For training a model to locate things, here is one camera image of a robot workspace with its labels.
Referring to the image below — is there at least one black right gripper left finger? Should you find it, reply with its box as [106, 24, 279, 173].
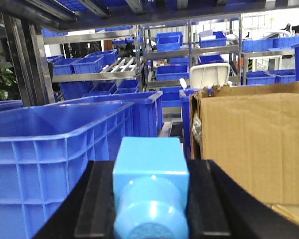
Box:
[34, 161, 115, 239]

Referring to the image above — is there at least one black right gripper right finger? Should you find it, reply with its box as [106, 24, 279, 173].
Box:
[186, 159, 299, 239]

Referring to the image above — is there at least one light blue toy block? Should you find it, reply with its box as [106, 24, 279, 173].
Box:
[113, 137, 190, 239]

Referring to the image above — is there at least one large blue bin near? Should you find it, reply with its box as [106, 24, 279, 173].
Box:
[0, 102, 133, 239]

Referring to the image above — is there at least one brown cardboard box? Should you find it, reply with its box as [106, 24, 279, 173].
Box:
[190, 81, 299, 223]

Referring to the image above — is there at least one white plastic chair back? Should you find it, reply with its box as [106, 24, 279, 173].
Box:
[189, 63, 230, 89]

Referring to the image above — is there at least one steel shelf rack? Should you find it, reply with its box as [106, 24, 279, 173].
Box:
[43, 20, 239, 83]

